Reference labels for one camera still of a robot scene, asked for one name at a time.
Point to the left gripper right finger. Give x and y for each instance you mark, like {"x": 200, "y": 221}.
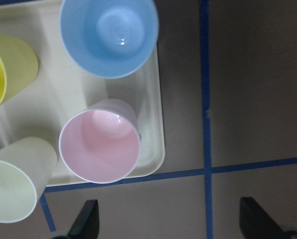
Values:
{"x": 255, "y": 223}

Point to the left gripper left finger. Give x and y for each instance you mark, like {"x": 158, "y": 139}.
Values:
{"x": 86, "y": 225}

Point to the pink plastic cup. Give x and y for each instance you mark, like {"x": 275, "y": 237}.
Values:
{"x": 102, "y": 143}

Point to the cream plastic cup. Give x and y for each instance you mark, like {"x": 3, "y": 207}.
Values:
{"x": 26, "y": 167}

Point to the yellow plastic cup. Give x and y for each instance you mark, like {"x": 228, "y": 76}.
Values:
{"x": 18, "y": 66}

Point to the light blue cup near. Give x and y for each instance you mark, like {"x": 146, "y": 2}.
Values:
{"x": 109, "y": 38}

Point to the cream plastic tray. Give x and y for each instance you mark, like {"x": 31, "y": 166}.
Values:
{"x": 62, "y": 89}

